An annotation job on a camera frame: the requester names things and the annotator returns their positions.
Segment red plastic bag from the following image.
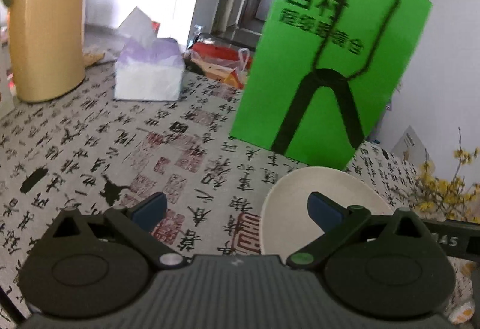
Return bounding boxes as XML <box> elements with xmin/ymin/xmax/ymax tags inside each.
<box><xmin>185</xmin><ymin>42</ymin><xmax>253</xmax><ymax>90</ymax></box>

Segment yellow forsythia flower branches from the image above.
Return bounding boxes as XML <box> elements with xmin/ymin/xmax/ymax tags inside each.
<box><xmin>408</xmin><ymin>128</ymin><xmax>479</xmax><ymax>224</ymax></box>

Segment green paper shopping bag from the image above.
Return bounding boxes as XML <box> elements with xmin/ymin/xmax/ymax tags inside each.
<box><xmin>230</xmin><ymin>0</ymin><xmax>431</xmax><ymax>169</ymax></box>

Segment large cream plate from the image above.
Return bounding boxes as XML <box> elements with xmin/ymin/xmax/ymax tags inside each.
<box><xmin>259</xmin><ymin>167</ymin><xmax>393</xmax><ymax>260</ymax></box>

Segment yellow thermos jug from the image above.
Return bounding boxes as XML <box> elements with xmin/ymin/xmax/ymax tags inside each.
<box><xmin>1</xmin><ymin>0</ymin><xmax>86</xmax><ymax>103</ymax></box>

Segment purple tissue pack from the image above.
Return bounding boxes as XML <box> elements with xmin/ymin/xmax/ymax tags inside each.
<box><xmin>114</xmin><ymin>8</ymin><xmax>185</xmax><ymax>102</ymax></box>

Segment calligraphy print tablecloth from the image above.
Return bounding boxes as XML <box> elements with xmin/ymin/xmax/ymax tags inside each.
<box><xmin>0</xmin><ymin>47</ymin><xmax>480</xmax><ymax>326</ymax></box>

